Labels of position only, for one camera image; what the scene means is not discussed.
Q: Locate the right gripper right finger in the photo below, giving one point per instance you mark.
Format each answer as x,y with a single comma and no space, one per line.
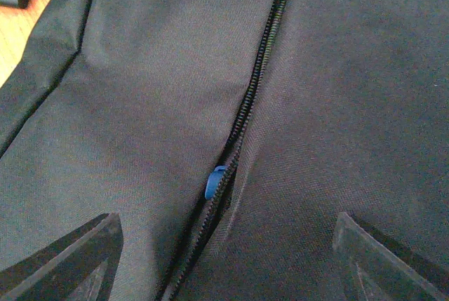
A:
374,266

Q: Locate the black student backpack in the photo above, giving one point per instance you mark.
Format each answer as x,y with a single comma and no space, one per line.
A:
316,107

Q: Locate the blue white pen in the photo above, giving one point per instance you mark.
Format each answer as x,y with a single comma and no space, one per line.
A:
213,181

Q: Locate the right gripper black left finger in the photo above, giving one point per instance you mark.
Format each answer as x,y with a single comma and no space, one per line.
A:
78,266

